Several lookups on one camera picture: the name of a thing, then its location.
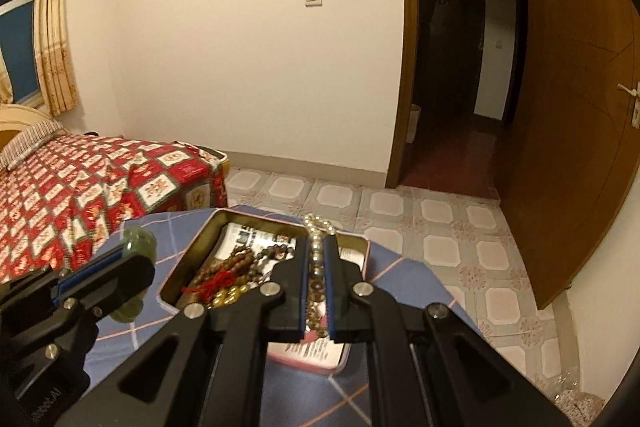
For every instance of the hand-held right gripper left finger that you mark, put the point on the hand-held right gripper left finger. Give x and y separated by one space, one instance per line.
300 292

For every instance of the printed paper leaflet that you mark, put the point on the printed paper leaflet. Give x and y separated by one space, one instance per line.
240 239

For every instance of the pink tin box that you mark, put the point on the pink tin box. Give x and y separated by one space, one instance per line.
352 254

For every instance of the red patterned bed blanket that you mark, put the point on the red patterned bed blanket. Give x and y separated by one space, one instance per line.
90 202

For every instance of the window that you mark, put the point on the window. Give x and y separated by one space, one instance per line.
20 32

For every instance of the clear plastic bag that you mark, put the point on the clear plastic bag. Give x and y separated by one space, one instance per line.
575 399

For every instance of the yellow curtain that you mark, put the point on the yellow curtain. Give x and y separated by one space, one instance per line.
55 22

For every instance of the brown wooden door frame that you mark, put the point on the brown wooden door frame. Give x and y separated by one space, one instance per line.
405 57

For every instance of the green jade bangle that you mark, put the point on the green jade bangle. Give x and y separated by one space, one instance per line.
142 241

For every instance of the cream bed headboard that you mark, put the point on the cream bed headboard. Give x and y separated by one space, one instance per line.
15 114

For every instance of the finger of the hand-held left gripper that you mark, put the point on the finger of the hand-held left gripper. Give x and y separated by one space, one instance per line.
90 272
120 282

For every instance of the brown wooden door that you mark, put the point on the brown wooden door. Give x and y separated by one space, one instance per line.
565 132

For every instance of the striped pillow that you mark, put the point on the striped pillow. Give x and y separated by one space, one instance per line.
30 142

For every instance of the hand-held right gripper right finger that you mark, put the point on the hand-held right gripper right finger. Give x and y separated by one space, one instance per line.
331 292

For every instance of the blue plaid tablecloth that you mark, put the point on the blue plaid tablecloth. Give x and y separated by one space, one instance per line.
310 402

